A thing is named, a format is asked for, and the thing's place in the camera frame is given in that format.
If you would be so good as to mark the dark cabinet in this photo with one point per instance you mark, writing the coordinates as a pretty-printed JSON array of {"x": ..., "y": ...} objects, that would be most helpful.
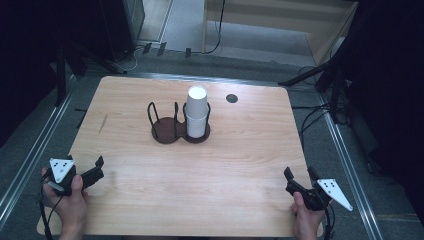
[{"x": 121, "y": 26}]

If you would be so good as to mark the black metal stand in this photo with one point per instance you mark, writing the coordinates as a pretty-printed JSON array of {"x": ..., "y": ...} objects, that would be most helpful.
[{"x": 61, "y": 73}]

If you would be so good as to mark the person's left hand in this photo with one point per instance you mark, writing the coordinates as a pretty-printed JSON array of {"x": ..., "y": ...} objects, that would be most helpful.
[{"x": 70, "y": 210}]

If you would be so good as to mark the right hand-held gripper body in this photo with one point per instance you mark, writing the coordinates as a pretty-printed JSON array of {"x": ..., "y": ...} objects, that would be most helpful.
[{"x": 328, "y": 191}]

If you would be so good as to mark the person's right hand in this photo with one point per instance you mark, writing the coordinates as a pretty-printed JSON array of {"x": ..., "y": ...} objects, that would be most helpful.
[{"x": 308, "y": 220}]

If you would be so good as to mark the white paper cup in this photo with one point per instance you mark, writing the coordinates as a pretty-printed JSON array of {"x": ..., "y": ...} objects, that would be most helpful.
[
  {"x": 196, "y": 101},
  {"x": 196, "y": 128}
]

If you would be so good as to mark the dark double cup holder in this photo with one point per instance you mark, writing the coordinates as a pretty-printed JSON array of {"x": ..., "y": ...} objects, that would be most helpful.
[{"x": 165, "y": 131}]

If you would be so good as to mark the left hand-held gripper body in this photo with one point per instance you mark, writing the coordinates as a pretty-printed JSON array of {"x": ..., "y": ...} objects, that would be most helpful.
[{"x": 61, "y": 168}]

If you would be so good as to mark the black tripod stand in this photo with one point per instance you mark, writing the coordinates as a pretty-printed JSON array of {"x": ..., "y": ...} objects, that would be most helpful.
[{"x": 336, "y": 86}]

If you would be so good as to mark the dark round table grommet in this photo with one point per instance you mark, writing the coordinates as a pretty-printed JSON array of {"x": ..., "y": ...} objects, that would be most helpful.
[{"x": 232, "y": 98}]

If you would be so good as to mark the metal floor rail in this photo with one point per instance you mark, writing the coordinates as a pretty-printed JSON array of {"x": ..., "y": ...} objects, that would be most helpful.
[
  {"x": 33, "y": 143},
  {"x": 353, "y": 180}
]

